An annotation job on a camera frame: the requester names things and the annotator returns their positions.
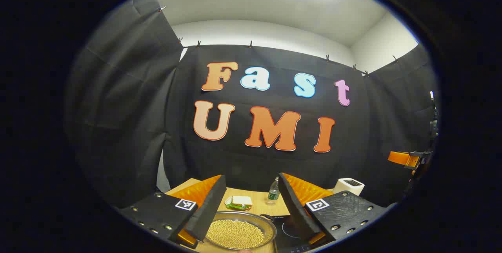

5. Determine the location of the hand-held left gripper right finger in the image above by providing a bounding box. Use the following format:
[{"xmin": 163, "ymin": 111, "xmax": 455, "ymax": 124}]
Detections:
[{"xmin": 278, "ymin": 173, "xmax": 397, "ymax": 246}]

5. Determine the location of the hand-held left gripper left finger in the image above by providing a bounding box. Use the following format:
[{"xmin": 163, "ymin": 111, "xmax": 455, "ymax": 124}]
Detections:
[{"xmin": 120, "ymin": 175, "xmax": 227, "ymax": 249}]

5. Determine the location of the black induction cooktop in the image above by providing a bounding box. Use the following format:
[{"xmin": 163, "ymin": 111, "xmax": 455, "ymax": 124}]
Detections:
[{"xmin": 271, "ymin": 215, "xmax": 314, "ymax": 253}]

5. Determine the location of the stainless steel pot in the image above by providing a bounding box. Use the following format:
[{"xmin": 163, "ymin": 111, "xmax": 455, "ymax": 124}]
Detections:
[{"xmin": 204, "ymin": 211, "xmax": 278, "ymax": 251}]

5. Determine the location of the small white plate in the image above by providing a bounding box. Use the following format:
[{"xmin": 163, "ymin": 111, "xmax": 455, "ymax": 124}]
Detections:
[{"xmin": 224, "ymin": 197, "xmax": 252, "ymax": 211}]

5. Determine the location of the clear plastic water bottle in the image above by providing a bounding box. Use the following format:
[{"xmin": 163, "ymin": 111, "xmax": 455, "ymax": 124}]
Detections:
[{"xmin": 267, "ymin": 177, "xmax": 280, "ymax": 205}]

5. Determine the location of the pile of soybeans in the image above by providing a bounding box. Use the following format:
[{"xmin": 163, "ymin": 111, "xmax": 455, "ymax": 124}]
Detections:
[{"xmin": 206, "ymin": 219, "xmax": 265, "ymax": 250}]

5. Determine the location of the white rounded box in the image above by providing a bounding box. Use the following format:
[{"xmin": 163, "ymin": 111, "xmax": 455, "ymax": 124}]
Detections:
[{"xmin": 333, "ymin": 178, "xmax": 365, "ymax": 197}]

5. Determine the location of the black backdrop cloth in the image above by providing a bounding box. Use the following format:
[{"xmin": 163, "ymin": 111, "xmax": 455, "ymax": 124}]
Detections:
[{"xmin": 65, "ymin": 0, "xmax": 440, "ymax": 210}]

